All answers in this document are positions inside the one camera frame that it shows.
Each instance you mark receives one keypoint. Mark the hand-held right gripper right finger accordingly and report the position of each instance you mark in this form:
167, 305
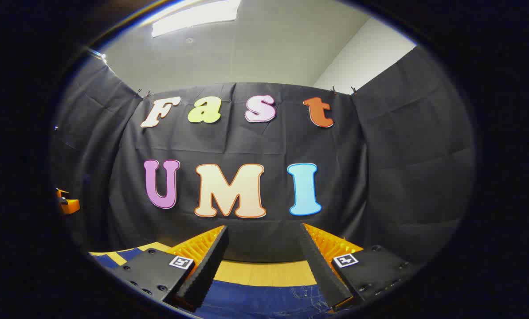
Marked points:
322, 270

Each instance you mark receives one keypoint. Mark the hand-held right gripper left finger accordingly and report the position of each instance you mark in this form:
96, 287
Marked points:
209, 266

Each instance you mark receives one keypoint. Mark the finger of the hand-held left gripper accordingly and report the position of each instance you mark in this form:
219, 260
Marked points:
69, 206

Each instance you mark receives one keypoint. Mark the blue jeans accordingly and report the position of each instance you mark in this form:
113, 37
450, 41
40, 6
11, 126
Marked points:
264, 299

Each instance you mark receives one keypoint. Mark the black backdrop cloth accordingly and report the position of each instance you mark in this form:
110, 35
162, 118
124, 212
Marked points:
246, 141

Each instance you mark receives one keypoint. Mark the ceiling light panel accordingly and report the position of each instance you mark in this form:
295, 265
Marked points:
193, 15

